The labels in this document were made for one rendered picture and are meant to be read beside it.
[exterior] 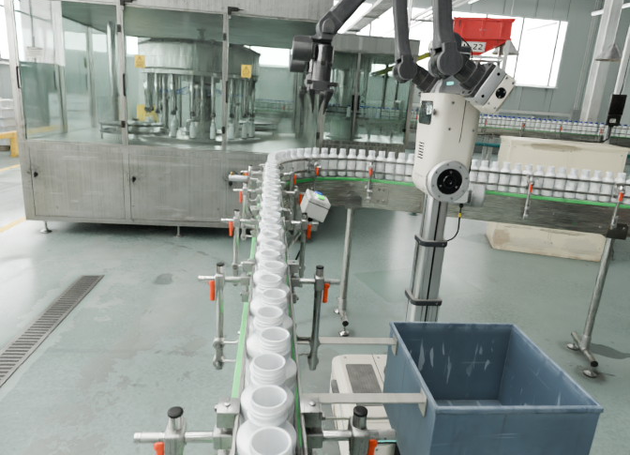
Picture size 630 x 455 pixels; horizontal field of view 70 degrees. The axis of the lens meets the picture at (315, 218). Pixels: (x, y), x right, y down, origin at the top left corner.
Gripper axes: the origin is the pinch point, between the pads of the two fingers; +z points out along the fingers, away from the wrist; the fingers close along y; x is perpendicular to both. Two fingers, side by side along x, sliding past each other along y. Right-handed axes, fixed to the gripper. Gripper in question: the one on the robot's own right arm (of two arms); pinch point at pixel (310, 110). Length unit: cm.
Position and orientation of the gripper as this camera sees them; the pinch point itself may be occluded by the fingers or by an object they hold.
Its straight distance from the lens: 190.8
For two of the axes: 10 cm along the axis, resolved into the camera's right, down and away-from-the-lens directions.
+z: -0.8, 9.6, 2.6
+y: -9.9, -0.5, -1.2
